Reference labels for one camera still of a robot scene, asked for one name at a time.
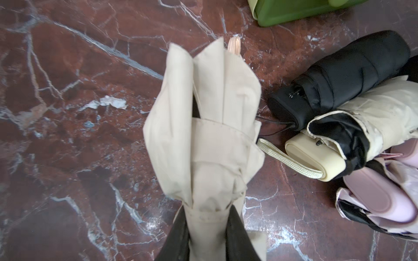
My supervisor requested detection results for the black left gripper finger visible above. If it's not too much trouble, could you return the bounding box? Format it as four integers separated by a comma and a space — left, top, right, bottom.
154, 206, 190, 261

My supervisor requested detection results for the beige umbrella with black trim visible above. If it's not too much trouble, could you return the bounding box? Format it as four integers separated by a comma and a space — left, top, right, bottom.
257, 76, 418, 182

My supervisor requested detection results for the green yellow drawer cabinet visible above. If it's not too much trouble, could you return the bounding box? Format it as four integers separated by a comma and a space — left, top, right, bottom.
248, 0, 366, 27

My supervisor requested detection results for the pink umbrella lower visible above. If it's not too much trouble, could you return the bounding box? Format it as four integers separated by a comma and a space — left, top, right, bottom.
335, 158, 418, 241

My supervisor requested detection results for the pink umbrella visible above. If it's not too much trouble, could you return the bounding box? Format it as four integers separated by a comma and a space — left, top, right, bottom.
335, 158, 418, 241
379, 139, 418, 168

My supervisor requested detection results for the pink umbrella upper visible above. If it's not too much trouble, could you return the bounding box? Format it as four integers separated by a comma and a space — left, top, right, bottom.
379, 139, 418, 168

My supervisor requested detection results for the black umbrella left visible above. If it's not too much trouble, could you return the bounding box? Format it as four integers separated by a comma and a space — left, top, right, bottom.
267, 30, 410, 131

